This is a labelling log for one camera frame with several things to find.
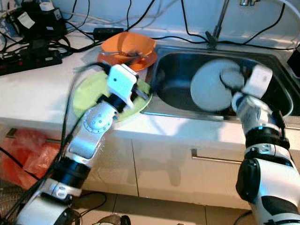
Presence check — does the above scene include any white bowl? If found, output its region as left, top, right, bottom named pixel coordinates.
left=191, top=59, right=247, bottom=113

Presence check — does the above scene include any green plate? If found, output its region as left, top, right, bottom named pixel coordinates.
left=73, top=70, right=153, bottom=122

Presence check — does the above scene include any stainless steel sink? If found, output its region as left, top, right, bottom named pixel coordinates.
left=148, top=46, right=300, bottom=127

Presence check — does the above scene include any metal fork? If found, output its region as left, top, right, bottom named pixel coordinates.
left=103, top=51, right=132, bottom=58

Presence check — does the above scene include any orange plate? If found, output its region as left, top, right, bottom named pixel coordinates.
left=97, top=47, right=158, bottom=72

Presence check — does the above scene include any orange bowl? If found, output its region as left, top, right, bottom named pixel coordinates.
left=102, top=32, right=156, bottom=64

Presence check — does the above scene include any chrome sink faucet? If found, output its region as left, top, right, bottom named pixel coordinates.
left=206, top=0, right=230, bottom=50

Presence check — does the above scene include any flat black power adapter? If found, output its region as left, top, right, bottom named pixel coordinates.
left=93, top=27, right=124, bottom=40

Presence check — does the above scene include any black power strip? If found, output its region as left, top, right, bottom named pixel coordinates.
left=0, top=49, right=62, bottom=76

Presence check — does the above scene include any black power plug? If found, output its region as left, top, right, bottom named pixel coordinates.
left=30, top=40, right=50, bottom=57

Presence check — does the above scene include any white cabinet door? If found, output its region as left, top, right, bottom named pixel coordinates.
left=0, top=123, right=134, bottom=200

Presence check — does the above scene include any white drawer front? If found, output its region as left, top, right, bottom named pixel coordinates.
left=130, top=136, right=300, bottom=211

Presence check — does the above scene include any black charger with white label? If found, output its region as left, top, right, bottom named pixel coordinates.
left=12, top=4, right=67, bottom=42

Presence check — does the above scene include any red plastic bag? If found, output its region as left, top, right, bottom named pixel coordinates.
left=0, top=129, right=64, bottom=197

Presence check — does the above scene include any small white plug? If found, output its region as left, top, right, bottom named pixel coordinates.
left=40, top=1, right=55, bottom=11

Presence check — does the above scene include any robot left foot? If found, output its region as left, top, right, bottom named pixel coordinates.
left=91, top=214, right=132, bottom=225

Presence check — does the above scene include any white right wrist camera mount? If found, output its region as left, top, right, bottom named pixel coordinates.
left=244, top=64, right=273, bottom=99

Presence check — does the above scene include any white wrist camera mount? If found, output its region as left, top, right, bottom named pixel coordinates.
left=244, top=64, right=273, bottom=99
left=107, top=64, right=140, bottom=99

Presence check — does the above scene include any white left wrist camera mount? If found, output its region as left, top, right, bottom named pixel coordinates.
left=107, top=64, right=140, bottom=99

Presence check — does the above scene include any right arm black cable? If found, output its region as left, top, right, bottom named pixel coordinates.
left=219, top=68, right=290, bottom=137

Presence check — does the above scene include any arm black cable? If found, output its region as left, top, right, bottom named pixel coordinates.
left=219, top=68, right=290, bottom=137
left=5, top=62, right=118, bottom=225

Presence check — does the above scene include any thick black adapter cable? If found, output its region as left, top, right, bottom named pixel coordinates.
left=120, top=0, right=159, bottom=34

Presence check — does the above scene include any thin black cable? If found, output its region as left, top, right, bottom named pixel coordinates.
left=124, top=0, right=131, bottom=31

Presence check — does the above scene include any chrome wall tap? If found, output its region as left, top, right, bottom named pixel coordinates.
left=239, top=0, right=262, bottom=7

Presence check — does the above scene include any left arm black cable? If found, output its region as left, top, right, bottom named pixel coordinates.
left=5, top=62, right=118, bottom=225

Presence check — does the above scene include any steel cabinet handle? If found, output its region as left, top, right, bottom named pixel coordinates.
left=190, top=149, right=244, bottom=165
left=6, top=129, right=73, bottom=147

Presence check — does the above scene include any black floor cable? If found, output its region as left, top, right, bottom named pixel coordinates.
left=0, top=146, right=40, bottom=183

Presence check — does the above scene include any grey wire mesh object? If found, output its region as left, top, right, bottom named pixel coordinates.
left=0, top=185, right=38, bottom=225

